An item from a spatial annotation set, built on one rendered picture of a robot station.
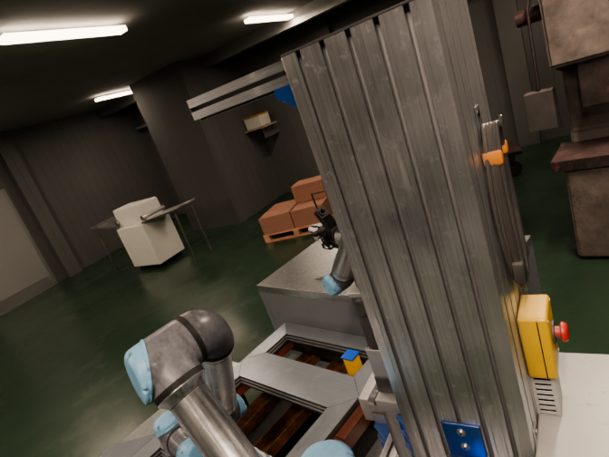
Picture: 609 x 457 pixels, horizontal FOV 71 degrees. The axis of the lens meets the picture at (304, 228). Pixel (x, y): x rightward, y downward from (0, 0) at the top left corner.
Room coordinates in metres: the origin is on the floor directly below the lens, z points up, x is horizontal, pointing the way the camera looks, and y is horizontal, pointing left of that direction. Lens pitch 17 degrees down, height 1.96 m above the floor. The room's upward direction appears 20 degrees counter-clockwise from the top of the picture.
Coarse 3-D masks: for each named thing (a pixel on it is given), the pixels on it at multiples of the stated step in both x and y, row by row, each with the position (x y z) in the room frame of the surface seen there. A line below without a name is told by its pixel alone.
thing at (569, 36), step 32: (544, 0) 3.04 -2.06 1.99; (576, 0) 2.92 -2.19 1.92; (608, 0) 2.81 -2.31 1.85; (544, 32) 3.08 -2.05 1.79; (576, 32) 2.94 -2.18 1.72; (608, 32) 2.83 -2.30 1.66; (576, 64) 3.00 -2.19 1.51; (608, 64) 2.87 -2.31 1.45; (544, 96) 3.15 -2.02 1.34; (576, 96) 3.34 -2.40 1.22; (608, 96) 2.89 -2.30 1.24; (544, 128) 3.18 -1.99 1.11; (576, 128) 3.36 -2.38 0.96; (608, 128) 3.21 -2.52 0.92; (576, 160) 2.96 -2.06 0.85; (608, 160) 2.83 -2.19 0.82; (576, 192) 3.00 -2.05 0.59; (608, 192) 2.87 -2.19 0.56; (576, 224) 3.02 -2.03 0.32; (608, 224) 2.88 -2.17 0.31; (608, 256) 2.92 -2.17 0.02
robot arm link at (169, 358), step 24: (168, 336) 0.82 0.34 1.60; (192, 336) 0.82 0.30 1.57; (144, 360) 0.77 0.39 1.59; (168, 360) 0.78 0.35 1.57; (192, 360) 0.80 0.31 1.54; (144, 384) 0.74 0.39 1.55; (168, 384) 0.75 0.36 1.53; (192, 384) 0.76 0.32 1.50; (168, 408) 0.75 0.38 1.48; (192, 408) 0.74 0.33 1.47; (216, 408) 0.75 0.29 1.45; (192, 432) 0.72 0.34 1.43; (216, 432) 0.71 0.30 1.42; (240, 432) 0.73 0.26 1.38; (216, 456) 0.69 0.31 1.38; (240, 456) 0.69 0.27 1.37
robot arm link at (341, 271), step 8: (344, 248) 1.20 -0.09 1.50; (336, 256) 1.27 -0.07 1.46; (344, 256) 1.22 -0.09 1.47; (336, 264) 1.27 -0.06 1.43; (344, 264) 1.24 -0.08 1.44; (336, 272) 1.29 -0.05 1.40; (344, 272) 1.26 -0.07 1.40; (328, 280) 1.32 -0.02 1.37; (336, 280) 1.30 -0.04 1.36; (344, 280) 1.29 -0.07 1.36; (352, 280) 1.34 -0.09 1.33; (328, 288) 1.33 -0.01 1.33; (336, 288) 1.30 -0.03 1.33; (344, 288) 1.33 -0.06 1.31
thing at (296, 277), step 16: (320, 240) 2.65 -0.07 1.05; (528, 240) 1.71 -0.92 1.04; (304, 256) 2.47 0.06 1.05; (320, 256) 2.38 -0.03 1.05; (288, 272) 2.31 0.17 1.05; (304, 272) 2.23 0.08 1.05; (320, 272) 2.15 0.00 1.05; (272, 288) 2.19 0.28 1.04; (288, 288) 2.09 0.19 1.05; (304, 288) 2.02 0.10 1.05; (320, 288) 1.96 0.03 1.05
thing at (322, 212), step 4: (320, 208) 1.56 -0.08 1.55; (324, 208) 1.57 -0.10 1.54; (316, 212) 1.55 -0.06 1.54; (320, 212) 1.55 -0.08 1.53; (324, 212) 1.55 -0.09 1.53; (328, 212) 1.56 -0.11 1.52; (316, 216) 1.56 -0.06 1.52; (320, 216) 1.54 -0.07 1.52; (324, 216) 1.55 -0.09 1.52; (328, 216) 1.55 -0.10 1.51; (332, 216) 1.55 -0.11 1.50; (320, 220) 1.55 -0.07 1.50; (324, 220) 1.53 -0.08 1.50; (328, 220) 1.54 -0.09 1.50; (332, 220) 1.54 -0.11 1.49; (324, 224) 1.53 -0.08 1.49; (328, 224) 1.53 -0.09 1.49; (332, 224) 1.53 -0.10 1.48; (336, 224) 1.53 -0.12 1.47; (328, 228) 1.52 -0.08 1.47; (332, 228) 1.52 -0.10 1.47; (328, 232) 1.53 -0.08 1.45; (332, 232) 1.51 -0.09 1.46
